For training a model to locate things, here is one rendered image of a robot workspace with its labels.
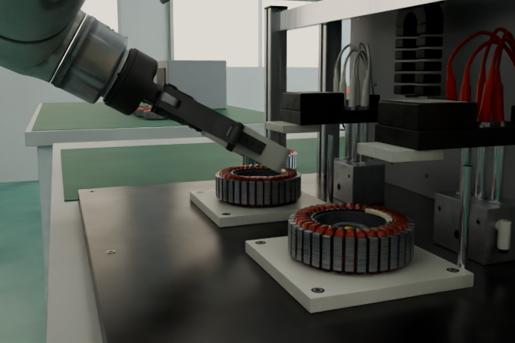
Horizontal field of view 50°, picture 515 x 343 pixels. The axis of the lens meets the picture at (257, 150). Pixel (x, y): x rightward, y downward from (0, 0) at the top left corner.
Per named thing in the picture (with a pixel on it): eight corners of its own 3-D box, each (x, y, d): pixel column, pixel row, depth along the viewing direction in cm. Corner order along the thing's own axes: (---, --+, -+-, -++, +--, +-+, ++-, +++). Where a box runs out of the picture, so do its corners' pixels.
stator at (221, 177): (231, 212, 65) (231, 181, 65) (205, 193, 75) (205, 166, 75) (316, 204, 69) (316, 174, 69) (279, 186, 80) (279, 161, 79)
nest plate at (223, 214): (219, 227, 63) (218, 217, 63) (189, 199, 77) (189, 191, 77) (335, 216, 68) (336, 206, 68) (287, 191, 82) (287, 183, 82)
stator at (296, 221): (322, 285, 43) (323, 239, 42) (269, 243, 53) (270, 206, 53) (441, 267, 47) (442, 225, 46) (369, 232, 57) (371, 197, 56)
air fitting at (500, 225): (503, 255, 50) (504, 223, 49) (493, 250, 51) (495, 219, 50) (512, 253, 50) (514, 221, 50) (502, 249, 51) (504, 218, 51)
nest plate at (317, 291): (309, 314, 41) (310, 298, 40) (244, 252, 54) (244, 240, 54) (473, 286, 46) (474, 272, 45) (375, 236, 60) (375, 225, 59)
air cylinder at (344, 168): (352, 206, 73) (352, 165, 72) (326, 194, 80) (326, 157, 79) (384, 203, 75) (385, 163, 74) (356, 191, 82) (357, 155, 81)
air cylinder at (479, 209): (483, 266, 51) (487, 207, 50) (431, 242, 58) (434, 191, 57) (526, 259, 52) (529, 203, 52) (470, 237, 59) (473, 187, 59)
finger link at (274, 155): (240, 123, 64) (242, 124, 63) (289, 150, 66) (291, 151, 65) (228, 146, 63) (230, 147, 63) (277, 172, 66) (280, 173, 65)
